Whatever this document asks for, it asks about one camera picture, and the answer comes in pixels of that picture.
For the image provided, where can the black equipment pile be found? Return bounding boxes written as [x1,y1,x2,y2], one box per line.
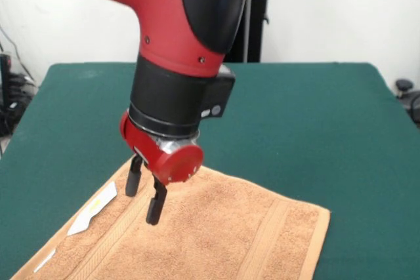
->
[0,73,39,137]

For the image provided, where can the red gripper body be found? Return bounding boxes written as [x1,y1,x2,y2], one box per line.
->
[118,110,205,185]

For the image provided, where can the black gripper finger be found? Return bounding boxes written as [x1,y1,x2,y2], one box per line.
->
[145,172,169,227]
[125,154,143,198]

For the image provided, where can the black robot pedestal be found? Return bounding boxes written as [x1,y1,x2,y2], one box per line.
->
[225,0,284,64]

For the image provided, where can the dark green table cloth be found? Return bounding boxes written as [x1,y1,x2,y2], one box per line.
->
[0,62,420,280]

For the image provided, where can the black upright device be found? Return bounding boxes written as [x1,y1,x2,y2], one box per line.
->
[0,52,13,112]

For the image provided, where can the orange terry towel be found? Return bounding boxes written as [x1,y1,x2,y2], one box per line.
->
[9,157,332,280]

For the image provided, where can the grey cable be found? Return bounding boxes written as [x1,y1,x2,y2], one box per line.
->
[0,25,36,84]

